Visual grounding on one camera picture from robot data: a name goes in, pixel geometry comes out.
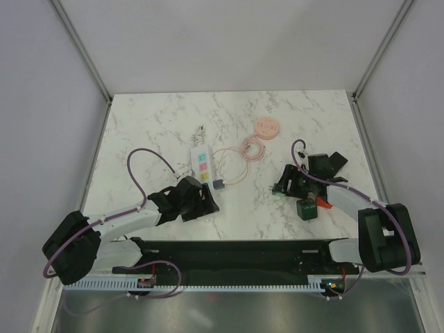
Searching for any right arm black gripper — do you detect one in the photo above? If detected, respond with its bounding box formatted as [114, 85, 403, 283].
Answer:
[272, 164, 316, 200]

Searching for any dark green cube plug adapter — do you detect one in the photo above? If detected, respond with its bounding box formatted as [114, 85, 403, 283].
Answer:
[296, 198, 318, 221]

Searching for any red cube adapter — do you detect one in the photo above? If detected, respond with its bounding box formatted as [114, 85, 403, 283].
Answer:
[315, 197, 333, 210]

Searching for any grey small charger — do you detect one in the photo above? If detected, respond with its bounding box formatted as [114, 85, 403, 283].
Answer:
[213, 179, 225, 190]

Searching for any white power strip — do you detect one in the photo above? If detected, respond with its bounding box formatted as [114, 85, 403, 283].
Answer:
[190, 144, 214, 189]

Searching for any black cube adapter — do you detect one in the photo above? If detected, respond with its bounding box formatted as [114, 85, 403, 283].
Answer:
[329, 152, 348, 173]

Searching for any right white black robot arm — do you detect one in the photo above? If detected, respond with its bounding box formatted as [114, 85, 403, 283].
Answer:
[272, 154, 421, 274]

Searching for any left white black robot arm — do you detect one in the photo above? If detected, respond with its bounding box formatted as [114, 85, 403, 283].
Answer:
[42, 176, 220, 285]

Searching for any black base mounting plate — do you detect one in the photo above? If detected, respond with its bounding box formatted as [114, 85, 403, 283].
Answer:
[112, 237, 359, 284]

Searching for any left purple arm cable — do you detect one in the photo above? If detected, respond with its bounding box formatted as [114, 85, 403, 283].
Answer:
[42, 147, 184, 316]

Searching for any thin pink charging cable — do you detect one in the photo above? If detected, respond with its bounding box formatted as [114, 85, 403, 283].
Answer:
[211, 146, 252, 188]

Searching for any white power strip cord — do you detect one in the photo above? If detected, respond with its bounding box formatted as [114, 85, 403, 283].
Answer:
[191, 125, 207, 146]

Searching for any pink coiled socket cord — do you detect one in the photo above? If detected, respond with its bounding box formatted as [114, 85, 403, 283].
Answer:
[238, 135, 266, 162]

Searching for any white slotted cable duct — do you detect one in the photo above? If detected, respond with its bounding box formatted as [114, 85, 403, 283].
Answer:
[64, 271, 343, 292]

